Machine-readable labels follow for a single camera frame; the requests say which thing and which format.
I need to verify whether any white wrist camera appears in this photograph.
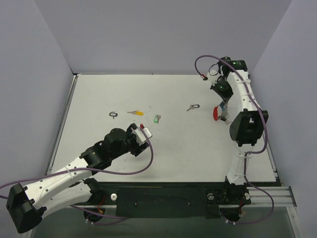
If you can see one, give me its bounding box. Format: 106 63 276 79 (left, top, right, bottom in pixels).
132 124 153 145
202 69 220 84

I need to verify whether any aluminium frame rail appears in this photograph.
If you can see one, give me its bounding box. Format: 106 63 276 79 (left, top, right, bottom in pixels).
21 184 298 238

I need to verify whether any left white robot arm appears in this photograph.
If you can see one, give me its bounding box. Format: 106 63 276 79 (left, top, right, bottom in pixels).
5 123 153 234

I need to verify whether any key with green tag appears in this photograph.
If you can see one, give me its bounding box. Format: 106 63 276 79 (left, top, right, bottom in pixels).
154 115 161 123

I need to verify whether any red keyring with keys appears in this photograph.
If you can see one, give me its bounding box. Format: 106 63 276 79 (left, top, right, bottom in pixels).
213 101 229 122

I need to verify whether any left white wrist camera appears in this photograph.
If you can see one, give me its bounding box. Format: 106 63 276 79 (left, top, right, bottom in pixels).
132 124 153 145

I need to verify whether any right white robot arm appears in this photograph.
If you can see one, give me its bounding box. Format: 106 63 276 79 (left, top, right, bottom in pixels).
209 57 268 203

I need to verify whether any key with yellow tag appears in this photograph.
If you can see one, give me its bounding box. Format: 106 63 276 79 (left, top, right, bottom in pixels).
128 110 144 116

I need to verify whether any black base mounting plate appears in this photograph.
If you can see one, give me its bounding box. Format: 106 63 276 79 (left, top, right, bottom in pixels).
71 177 252 220

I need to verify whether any key with black tag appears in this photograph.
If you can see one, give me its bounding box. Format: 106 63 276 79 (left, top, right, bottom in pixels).
187 104 200 111

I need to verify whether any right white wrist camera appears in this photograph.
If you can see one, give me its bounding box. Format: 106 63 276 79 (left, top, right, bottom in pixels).
202 69 220 84

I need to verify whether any key with blue tag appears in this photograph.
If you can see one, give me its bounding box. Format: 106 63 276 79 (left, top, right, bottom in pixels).
219 102 226 111

